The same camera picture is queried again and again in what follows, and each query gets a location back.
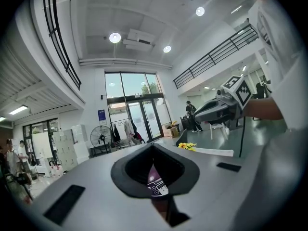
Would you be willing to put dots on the glass entrance doors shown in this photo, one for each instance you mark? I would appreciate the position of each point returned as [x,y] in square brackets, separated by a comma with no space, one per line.
[134,85]

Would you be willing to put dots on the purple rice cooker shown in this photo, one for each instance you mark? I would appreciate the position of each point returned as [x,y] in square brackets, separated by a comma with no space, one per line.
[156,184]

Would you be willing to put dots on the person's right forearm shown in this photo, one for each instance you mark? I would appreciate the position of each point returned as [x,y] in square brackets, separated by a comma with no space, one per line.
[264,108]

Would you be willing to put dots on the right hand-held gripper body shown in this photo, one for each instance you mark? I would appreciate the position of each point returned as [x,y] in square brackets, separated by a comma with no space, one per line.
[243,93]

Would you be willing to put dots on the cardboard box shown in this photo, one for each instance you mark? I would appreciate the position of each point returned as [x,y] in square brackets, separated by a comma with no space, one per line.
[169,132]

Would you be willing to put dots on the white ceiling pipes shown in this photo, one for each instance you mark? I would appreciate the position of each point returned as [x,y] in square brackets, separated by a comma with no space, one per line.
[120,62]

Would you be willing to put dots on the white cabinet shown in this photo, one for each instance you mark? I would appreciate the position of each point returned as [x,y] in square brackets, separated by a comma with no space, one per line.
[80,148]

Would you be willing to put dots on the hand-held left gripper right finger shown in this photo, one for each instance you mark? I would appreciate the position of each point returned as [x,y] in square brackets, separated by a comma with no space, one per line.
[185,177]

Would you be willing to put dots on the blue wall poster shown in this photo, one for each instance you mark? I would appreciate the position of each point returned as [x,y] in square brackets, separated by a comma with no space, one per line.
[102,115]

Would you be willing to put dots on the ceiling tube light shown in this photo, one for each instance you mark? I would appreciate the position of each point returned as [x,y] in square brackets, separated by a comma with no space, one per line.
[237,9]

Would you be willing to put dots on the black low table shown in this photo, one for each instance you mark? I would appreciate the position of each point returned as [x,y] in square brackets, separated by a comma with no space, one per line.
[101,149]

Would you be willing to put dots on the clothes rack with garments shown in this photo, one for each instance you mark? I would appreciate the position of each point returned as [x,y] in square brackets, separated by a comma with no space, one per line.
[128,129]

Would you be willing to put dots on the black case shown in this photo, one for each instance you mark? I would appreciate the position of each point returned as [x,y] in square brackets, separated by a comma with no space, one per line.
[185,123]

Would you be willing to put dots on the yellow plastic item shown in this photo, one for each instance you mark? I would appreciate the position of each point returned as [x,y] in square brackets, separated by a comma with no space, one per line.
[175,123]

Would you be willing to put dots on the round ceiling lamp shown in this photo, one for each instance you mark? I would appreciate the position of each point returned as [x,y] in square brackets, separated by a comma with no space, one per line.
[200,11]
[115,37]
[167,48]

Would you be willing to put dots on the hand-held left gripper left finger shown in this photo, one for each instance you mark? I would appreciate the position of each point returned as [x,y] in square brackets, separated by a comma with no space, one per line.
[122,177]

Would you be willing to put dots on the checkered tablecloth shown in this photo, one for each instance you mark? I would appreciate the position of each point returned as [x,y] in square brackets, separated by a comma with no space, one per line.
[216,151]

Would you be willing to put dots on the white lockers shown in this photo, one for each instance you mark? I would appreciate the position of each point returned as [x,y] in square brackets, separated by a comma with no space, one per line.
[65,148]

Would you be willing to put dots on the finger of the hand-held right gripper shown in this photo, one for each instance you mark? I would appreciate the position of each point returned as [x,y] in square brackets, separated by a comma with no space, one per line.
[209,115]

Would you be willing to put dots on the black standing fan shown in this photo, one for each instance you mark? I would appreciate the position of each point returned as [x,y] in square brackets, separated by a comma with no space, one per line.
[101,137]

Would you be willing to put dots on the black-framed side windows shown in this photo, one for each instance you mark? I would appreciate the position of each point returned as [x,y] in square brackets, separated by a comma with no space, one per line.
[41,126]

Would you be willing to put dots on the white chair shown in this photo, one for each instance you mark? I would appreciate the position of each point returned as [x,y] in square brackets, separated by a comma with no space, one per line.
[217,127]

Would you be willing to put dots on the sunflower bouquet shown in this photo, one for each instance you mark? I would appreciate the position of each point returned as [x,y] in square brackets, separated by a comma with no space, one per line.
[187,146]

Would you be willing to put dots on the ceiling air conditioner unit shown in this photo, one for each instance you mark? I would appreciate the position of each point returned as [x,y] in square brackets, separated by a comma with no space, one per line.
[139,38]

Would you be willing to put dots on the black mezzanine railing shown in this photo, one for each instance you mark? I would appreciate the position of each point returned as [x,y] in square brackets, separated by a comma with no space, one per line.
[192,74]
[51,30]

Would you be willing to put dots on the person's white shirt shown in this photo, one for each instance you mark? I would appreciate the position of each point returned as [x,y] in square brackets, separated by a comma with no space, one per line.
[284,165]

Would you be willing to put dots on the ceiling panel light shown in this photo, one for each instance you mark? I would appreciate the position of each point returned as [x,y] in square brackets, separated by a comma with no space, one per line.
[18,109]
[2,118]

